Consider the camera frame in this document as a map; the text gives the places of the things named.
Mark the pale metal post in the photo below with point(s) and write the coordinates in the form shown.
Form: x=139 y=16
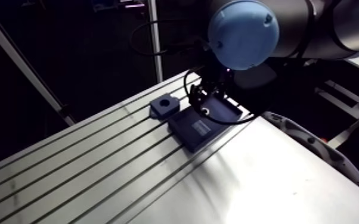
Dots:
x=155 y=37
x=19 y=61

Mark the dark blue-grey housing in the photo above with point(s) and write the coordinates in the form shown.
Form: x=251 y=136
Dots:
x=164 y=107

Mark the pale holed strip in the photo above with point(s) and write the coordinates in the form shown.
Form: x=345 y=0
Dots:
x=317 y=144

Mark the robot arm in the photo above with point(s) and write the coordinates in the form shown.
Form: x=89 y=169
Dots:
x=243 y=34

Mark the white metal frame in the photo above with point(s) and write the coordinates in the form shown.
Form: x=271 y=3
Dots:
x=351 y=104

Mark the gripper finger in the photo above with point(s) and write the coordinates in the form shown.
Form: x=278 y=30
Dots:
x=195 y=95
x=220 y=94

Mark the dark blue-grey tray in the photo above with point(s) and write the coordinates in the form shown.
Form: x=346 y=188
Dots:
x=198 y=129

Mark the steel bearing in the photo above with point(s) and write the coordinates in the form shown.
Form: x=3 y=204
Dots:
x=205 y=111

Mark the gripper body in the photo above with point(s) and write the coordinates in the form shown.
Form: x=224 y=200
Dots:
x=217 y=78

